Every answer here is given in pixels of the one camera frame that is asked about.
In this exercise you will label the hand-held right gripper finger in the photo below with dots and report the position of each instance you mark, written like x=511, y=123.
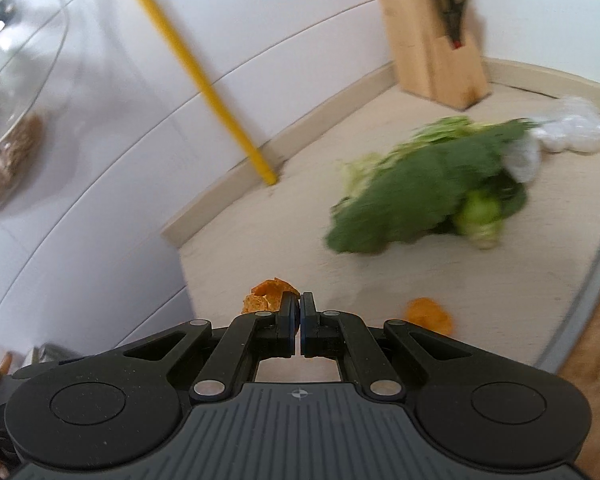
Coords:
x=294, y=320
x=305, y=320

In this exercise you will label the orange peel piece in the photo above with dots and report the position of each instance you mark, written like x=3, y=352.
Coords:
x=427, y=316
x=267, y=292

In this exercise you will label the large dark green leaf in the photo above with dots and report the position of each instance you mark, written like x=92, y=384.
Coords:
x=410, y=195

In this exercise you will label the light green vegetable stub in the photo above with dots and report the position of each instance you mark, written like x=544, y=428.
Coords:
x=477, y=215

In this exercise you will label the white plastic bag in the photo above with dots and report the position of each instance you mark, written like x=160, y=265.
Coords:
x=522, y=160

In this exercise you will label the yellow pipe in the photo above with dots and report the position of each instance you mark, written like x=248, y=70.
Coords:
x=195, y=67

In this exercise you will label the orange carrot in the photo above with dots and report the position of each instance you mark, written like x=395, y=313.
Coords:
x=6, y=364

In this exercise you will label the wooden knife block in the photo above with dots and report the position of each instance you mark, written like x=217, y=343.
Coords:
x=430, y=45

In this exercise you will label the clear crumpled plastic wrap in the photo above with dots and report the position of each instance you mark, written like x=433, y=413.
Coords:
x=572, y=125

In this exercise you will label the black kitchen scissors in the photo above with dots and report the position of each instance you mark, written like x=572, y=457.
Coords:
x=452, y=5

